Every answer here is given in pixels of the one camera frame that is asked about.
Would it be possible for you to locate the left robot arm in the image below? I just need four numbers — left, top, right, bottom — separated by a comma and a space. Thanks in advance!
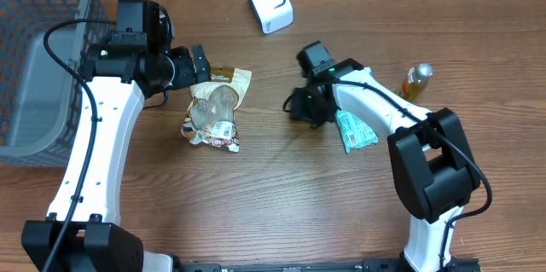
21, 0, 211, 271

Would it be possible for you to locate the white barcode scanner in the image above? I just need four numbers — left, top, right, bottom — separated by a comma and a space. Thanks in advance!
248, 0, 293, 34

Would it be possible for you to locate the teal wipes packet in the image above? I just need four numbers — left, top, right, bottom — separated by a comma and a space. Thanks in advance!
335, 110, 378, 153

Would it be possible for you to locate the yellow dish soap bottle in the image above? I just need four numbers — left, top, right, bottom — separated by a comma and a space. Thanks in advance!
394, 63, 433, 102

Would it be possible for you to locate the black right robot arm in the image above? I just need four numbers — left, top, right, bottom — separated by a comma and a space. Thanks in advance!
283, 42, 486, 271

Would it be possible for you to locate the grey plastic mesh basket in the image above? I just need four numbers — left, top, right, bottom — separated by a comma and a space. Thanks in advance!
1, 0, 109, 167

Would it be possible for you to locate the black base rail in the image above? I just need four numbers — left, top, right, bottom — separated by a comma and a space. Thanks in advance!
173, 255, 413, 272

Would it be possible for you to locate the beige brown snack bag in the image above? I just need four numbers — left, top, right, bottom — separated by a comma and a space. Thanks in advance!
181, 67, 252, 153

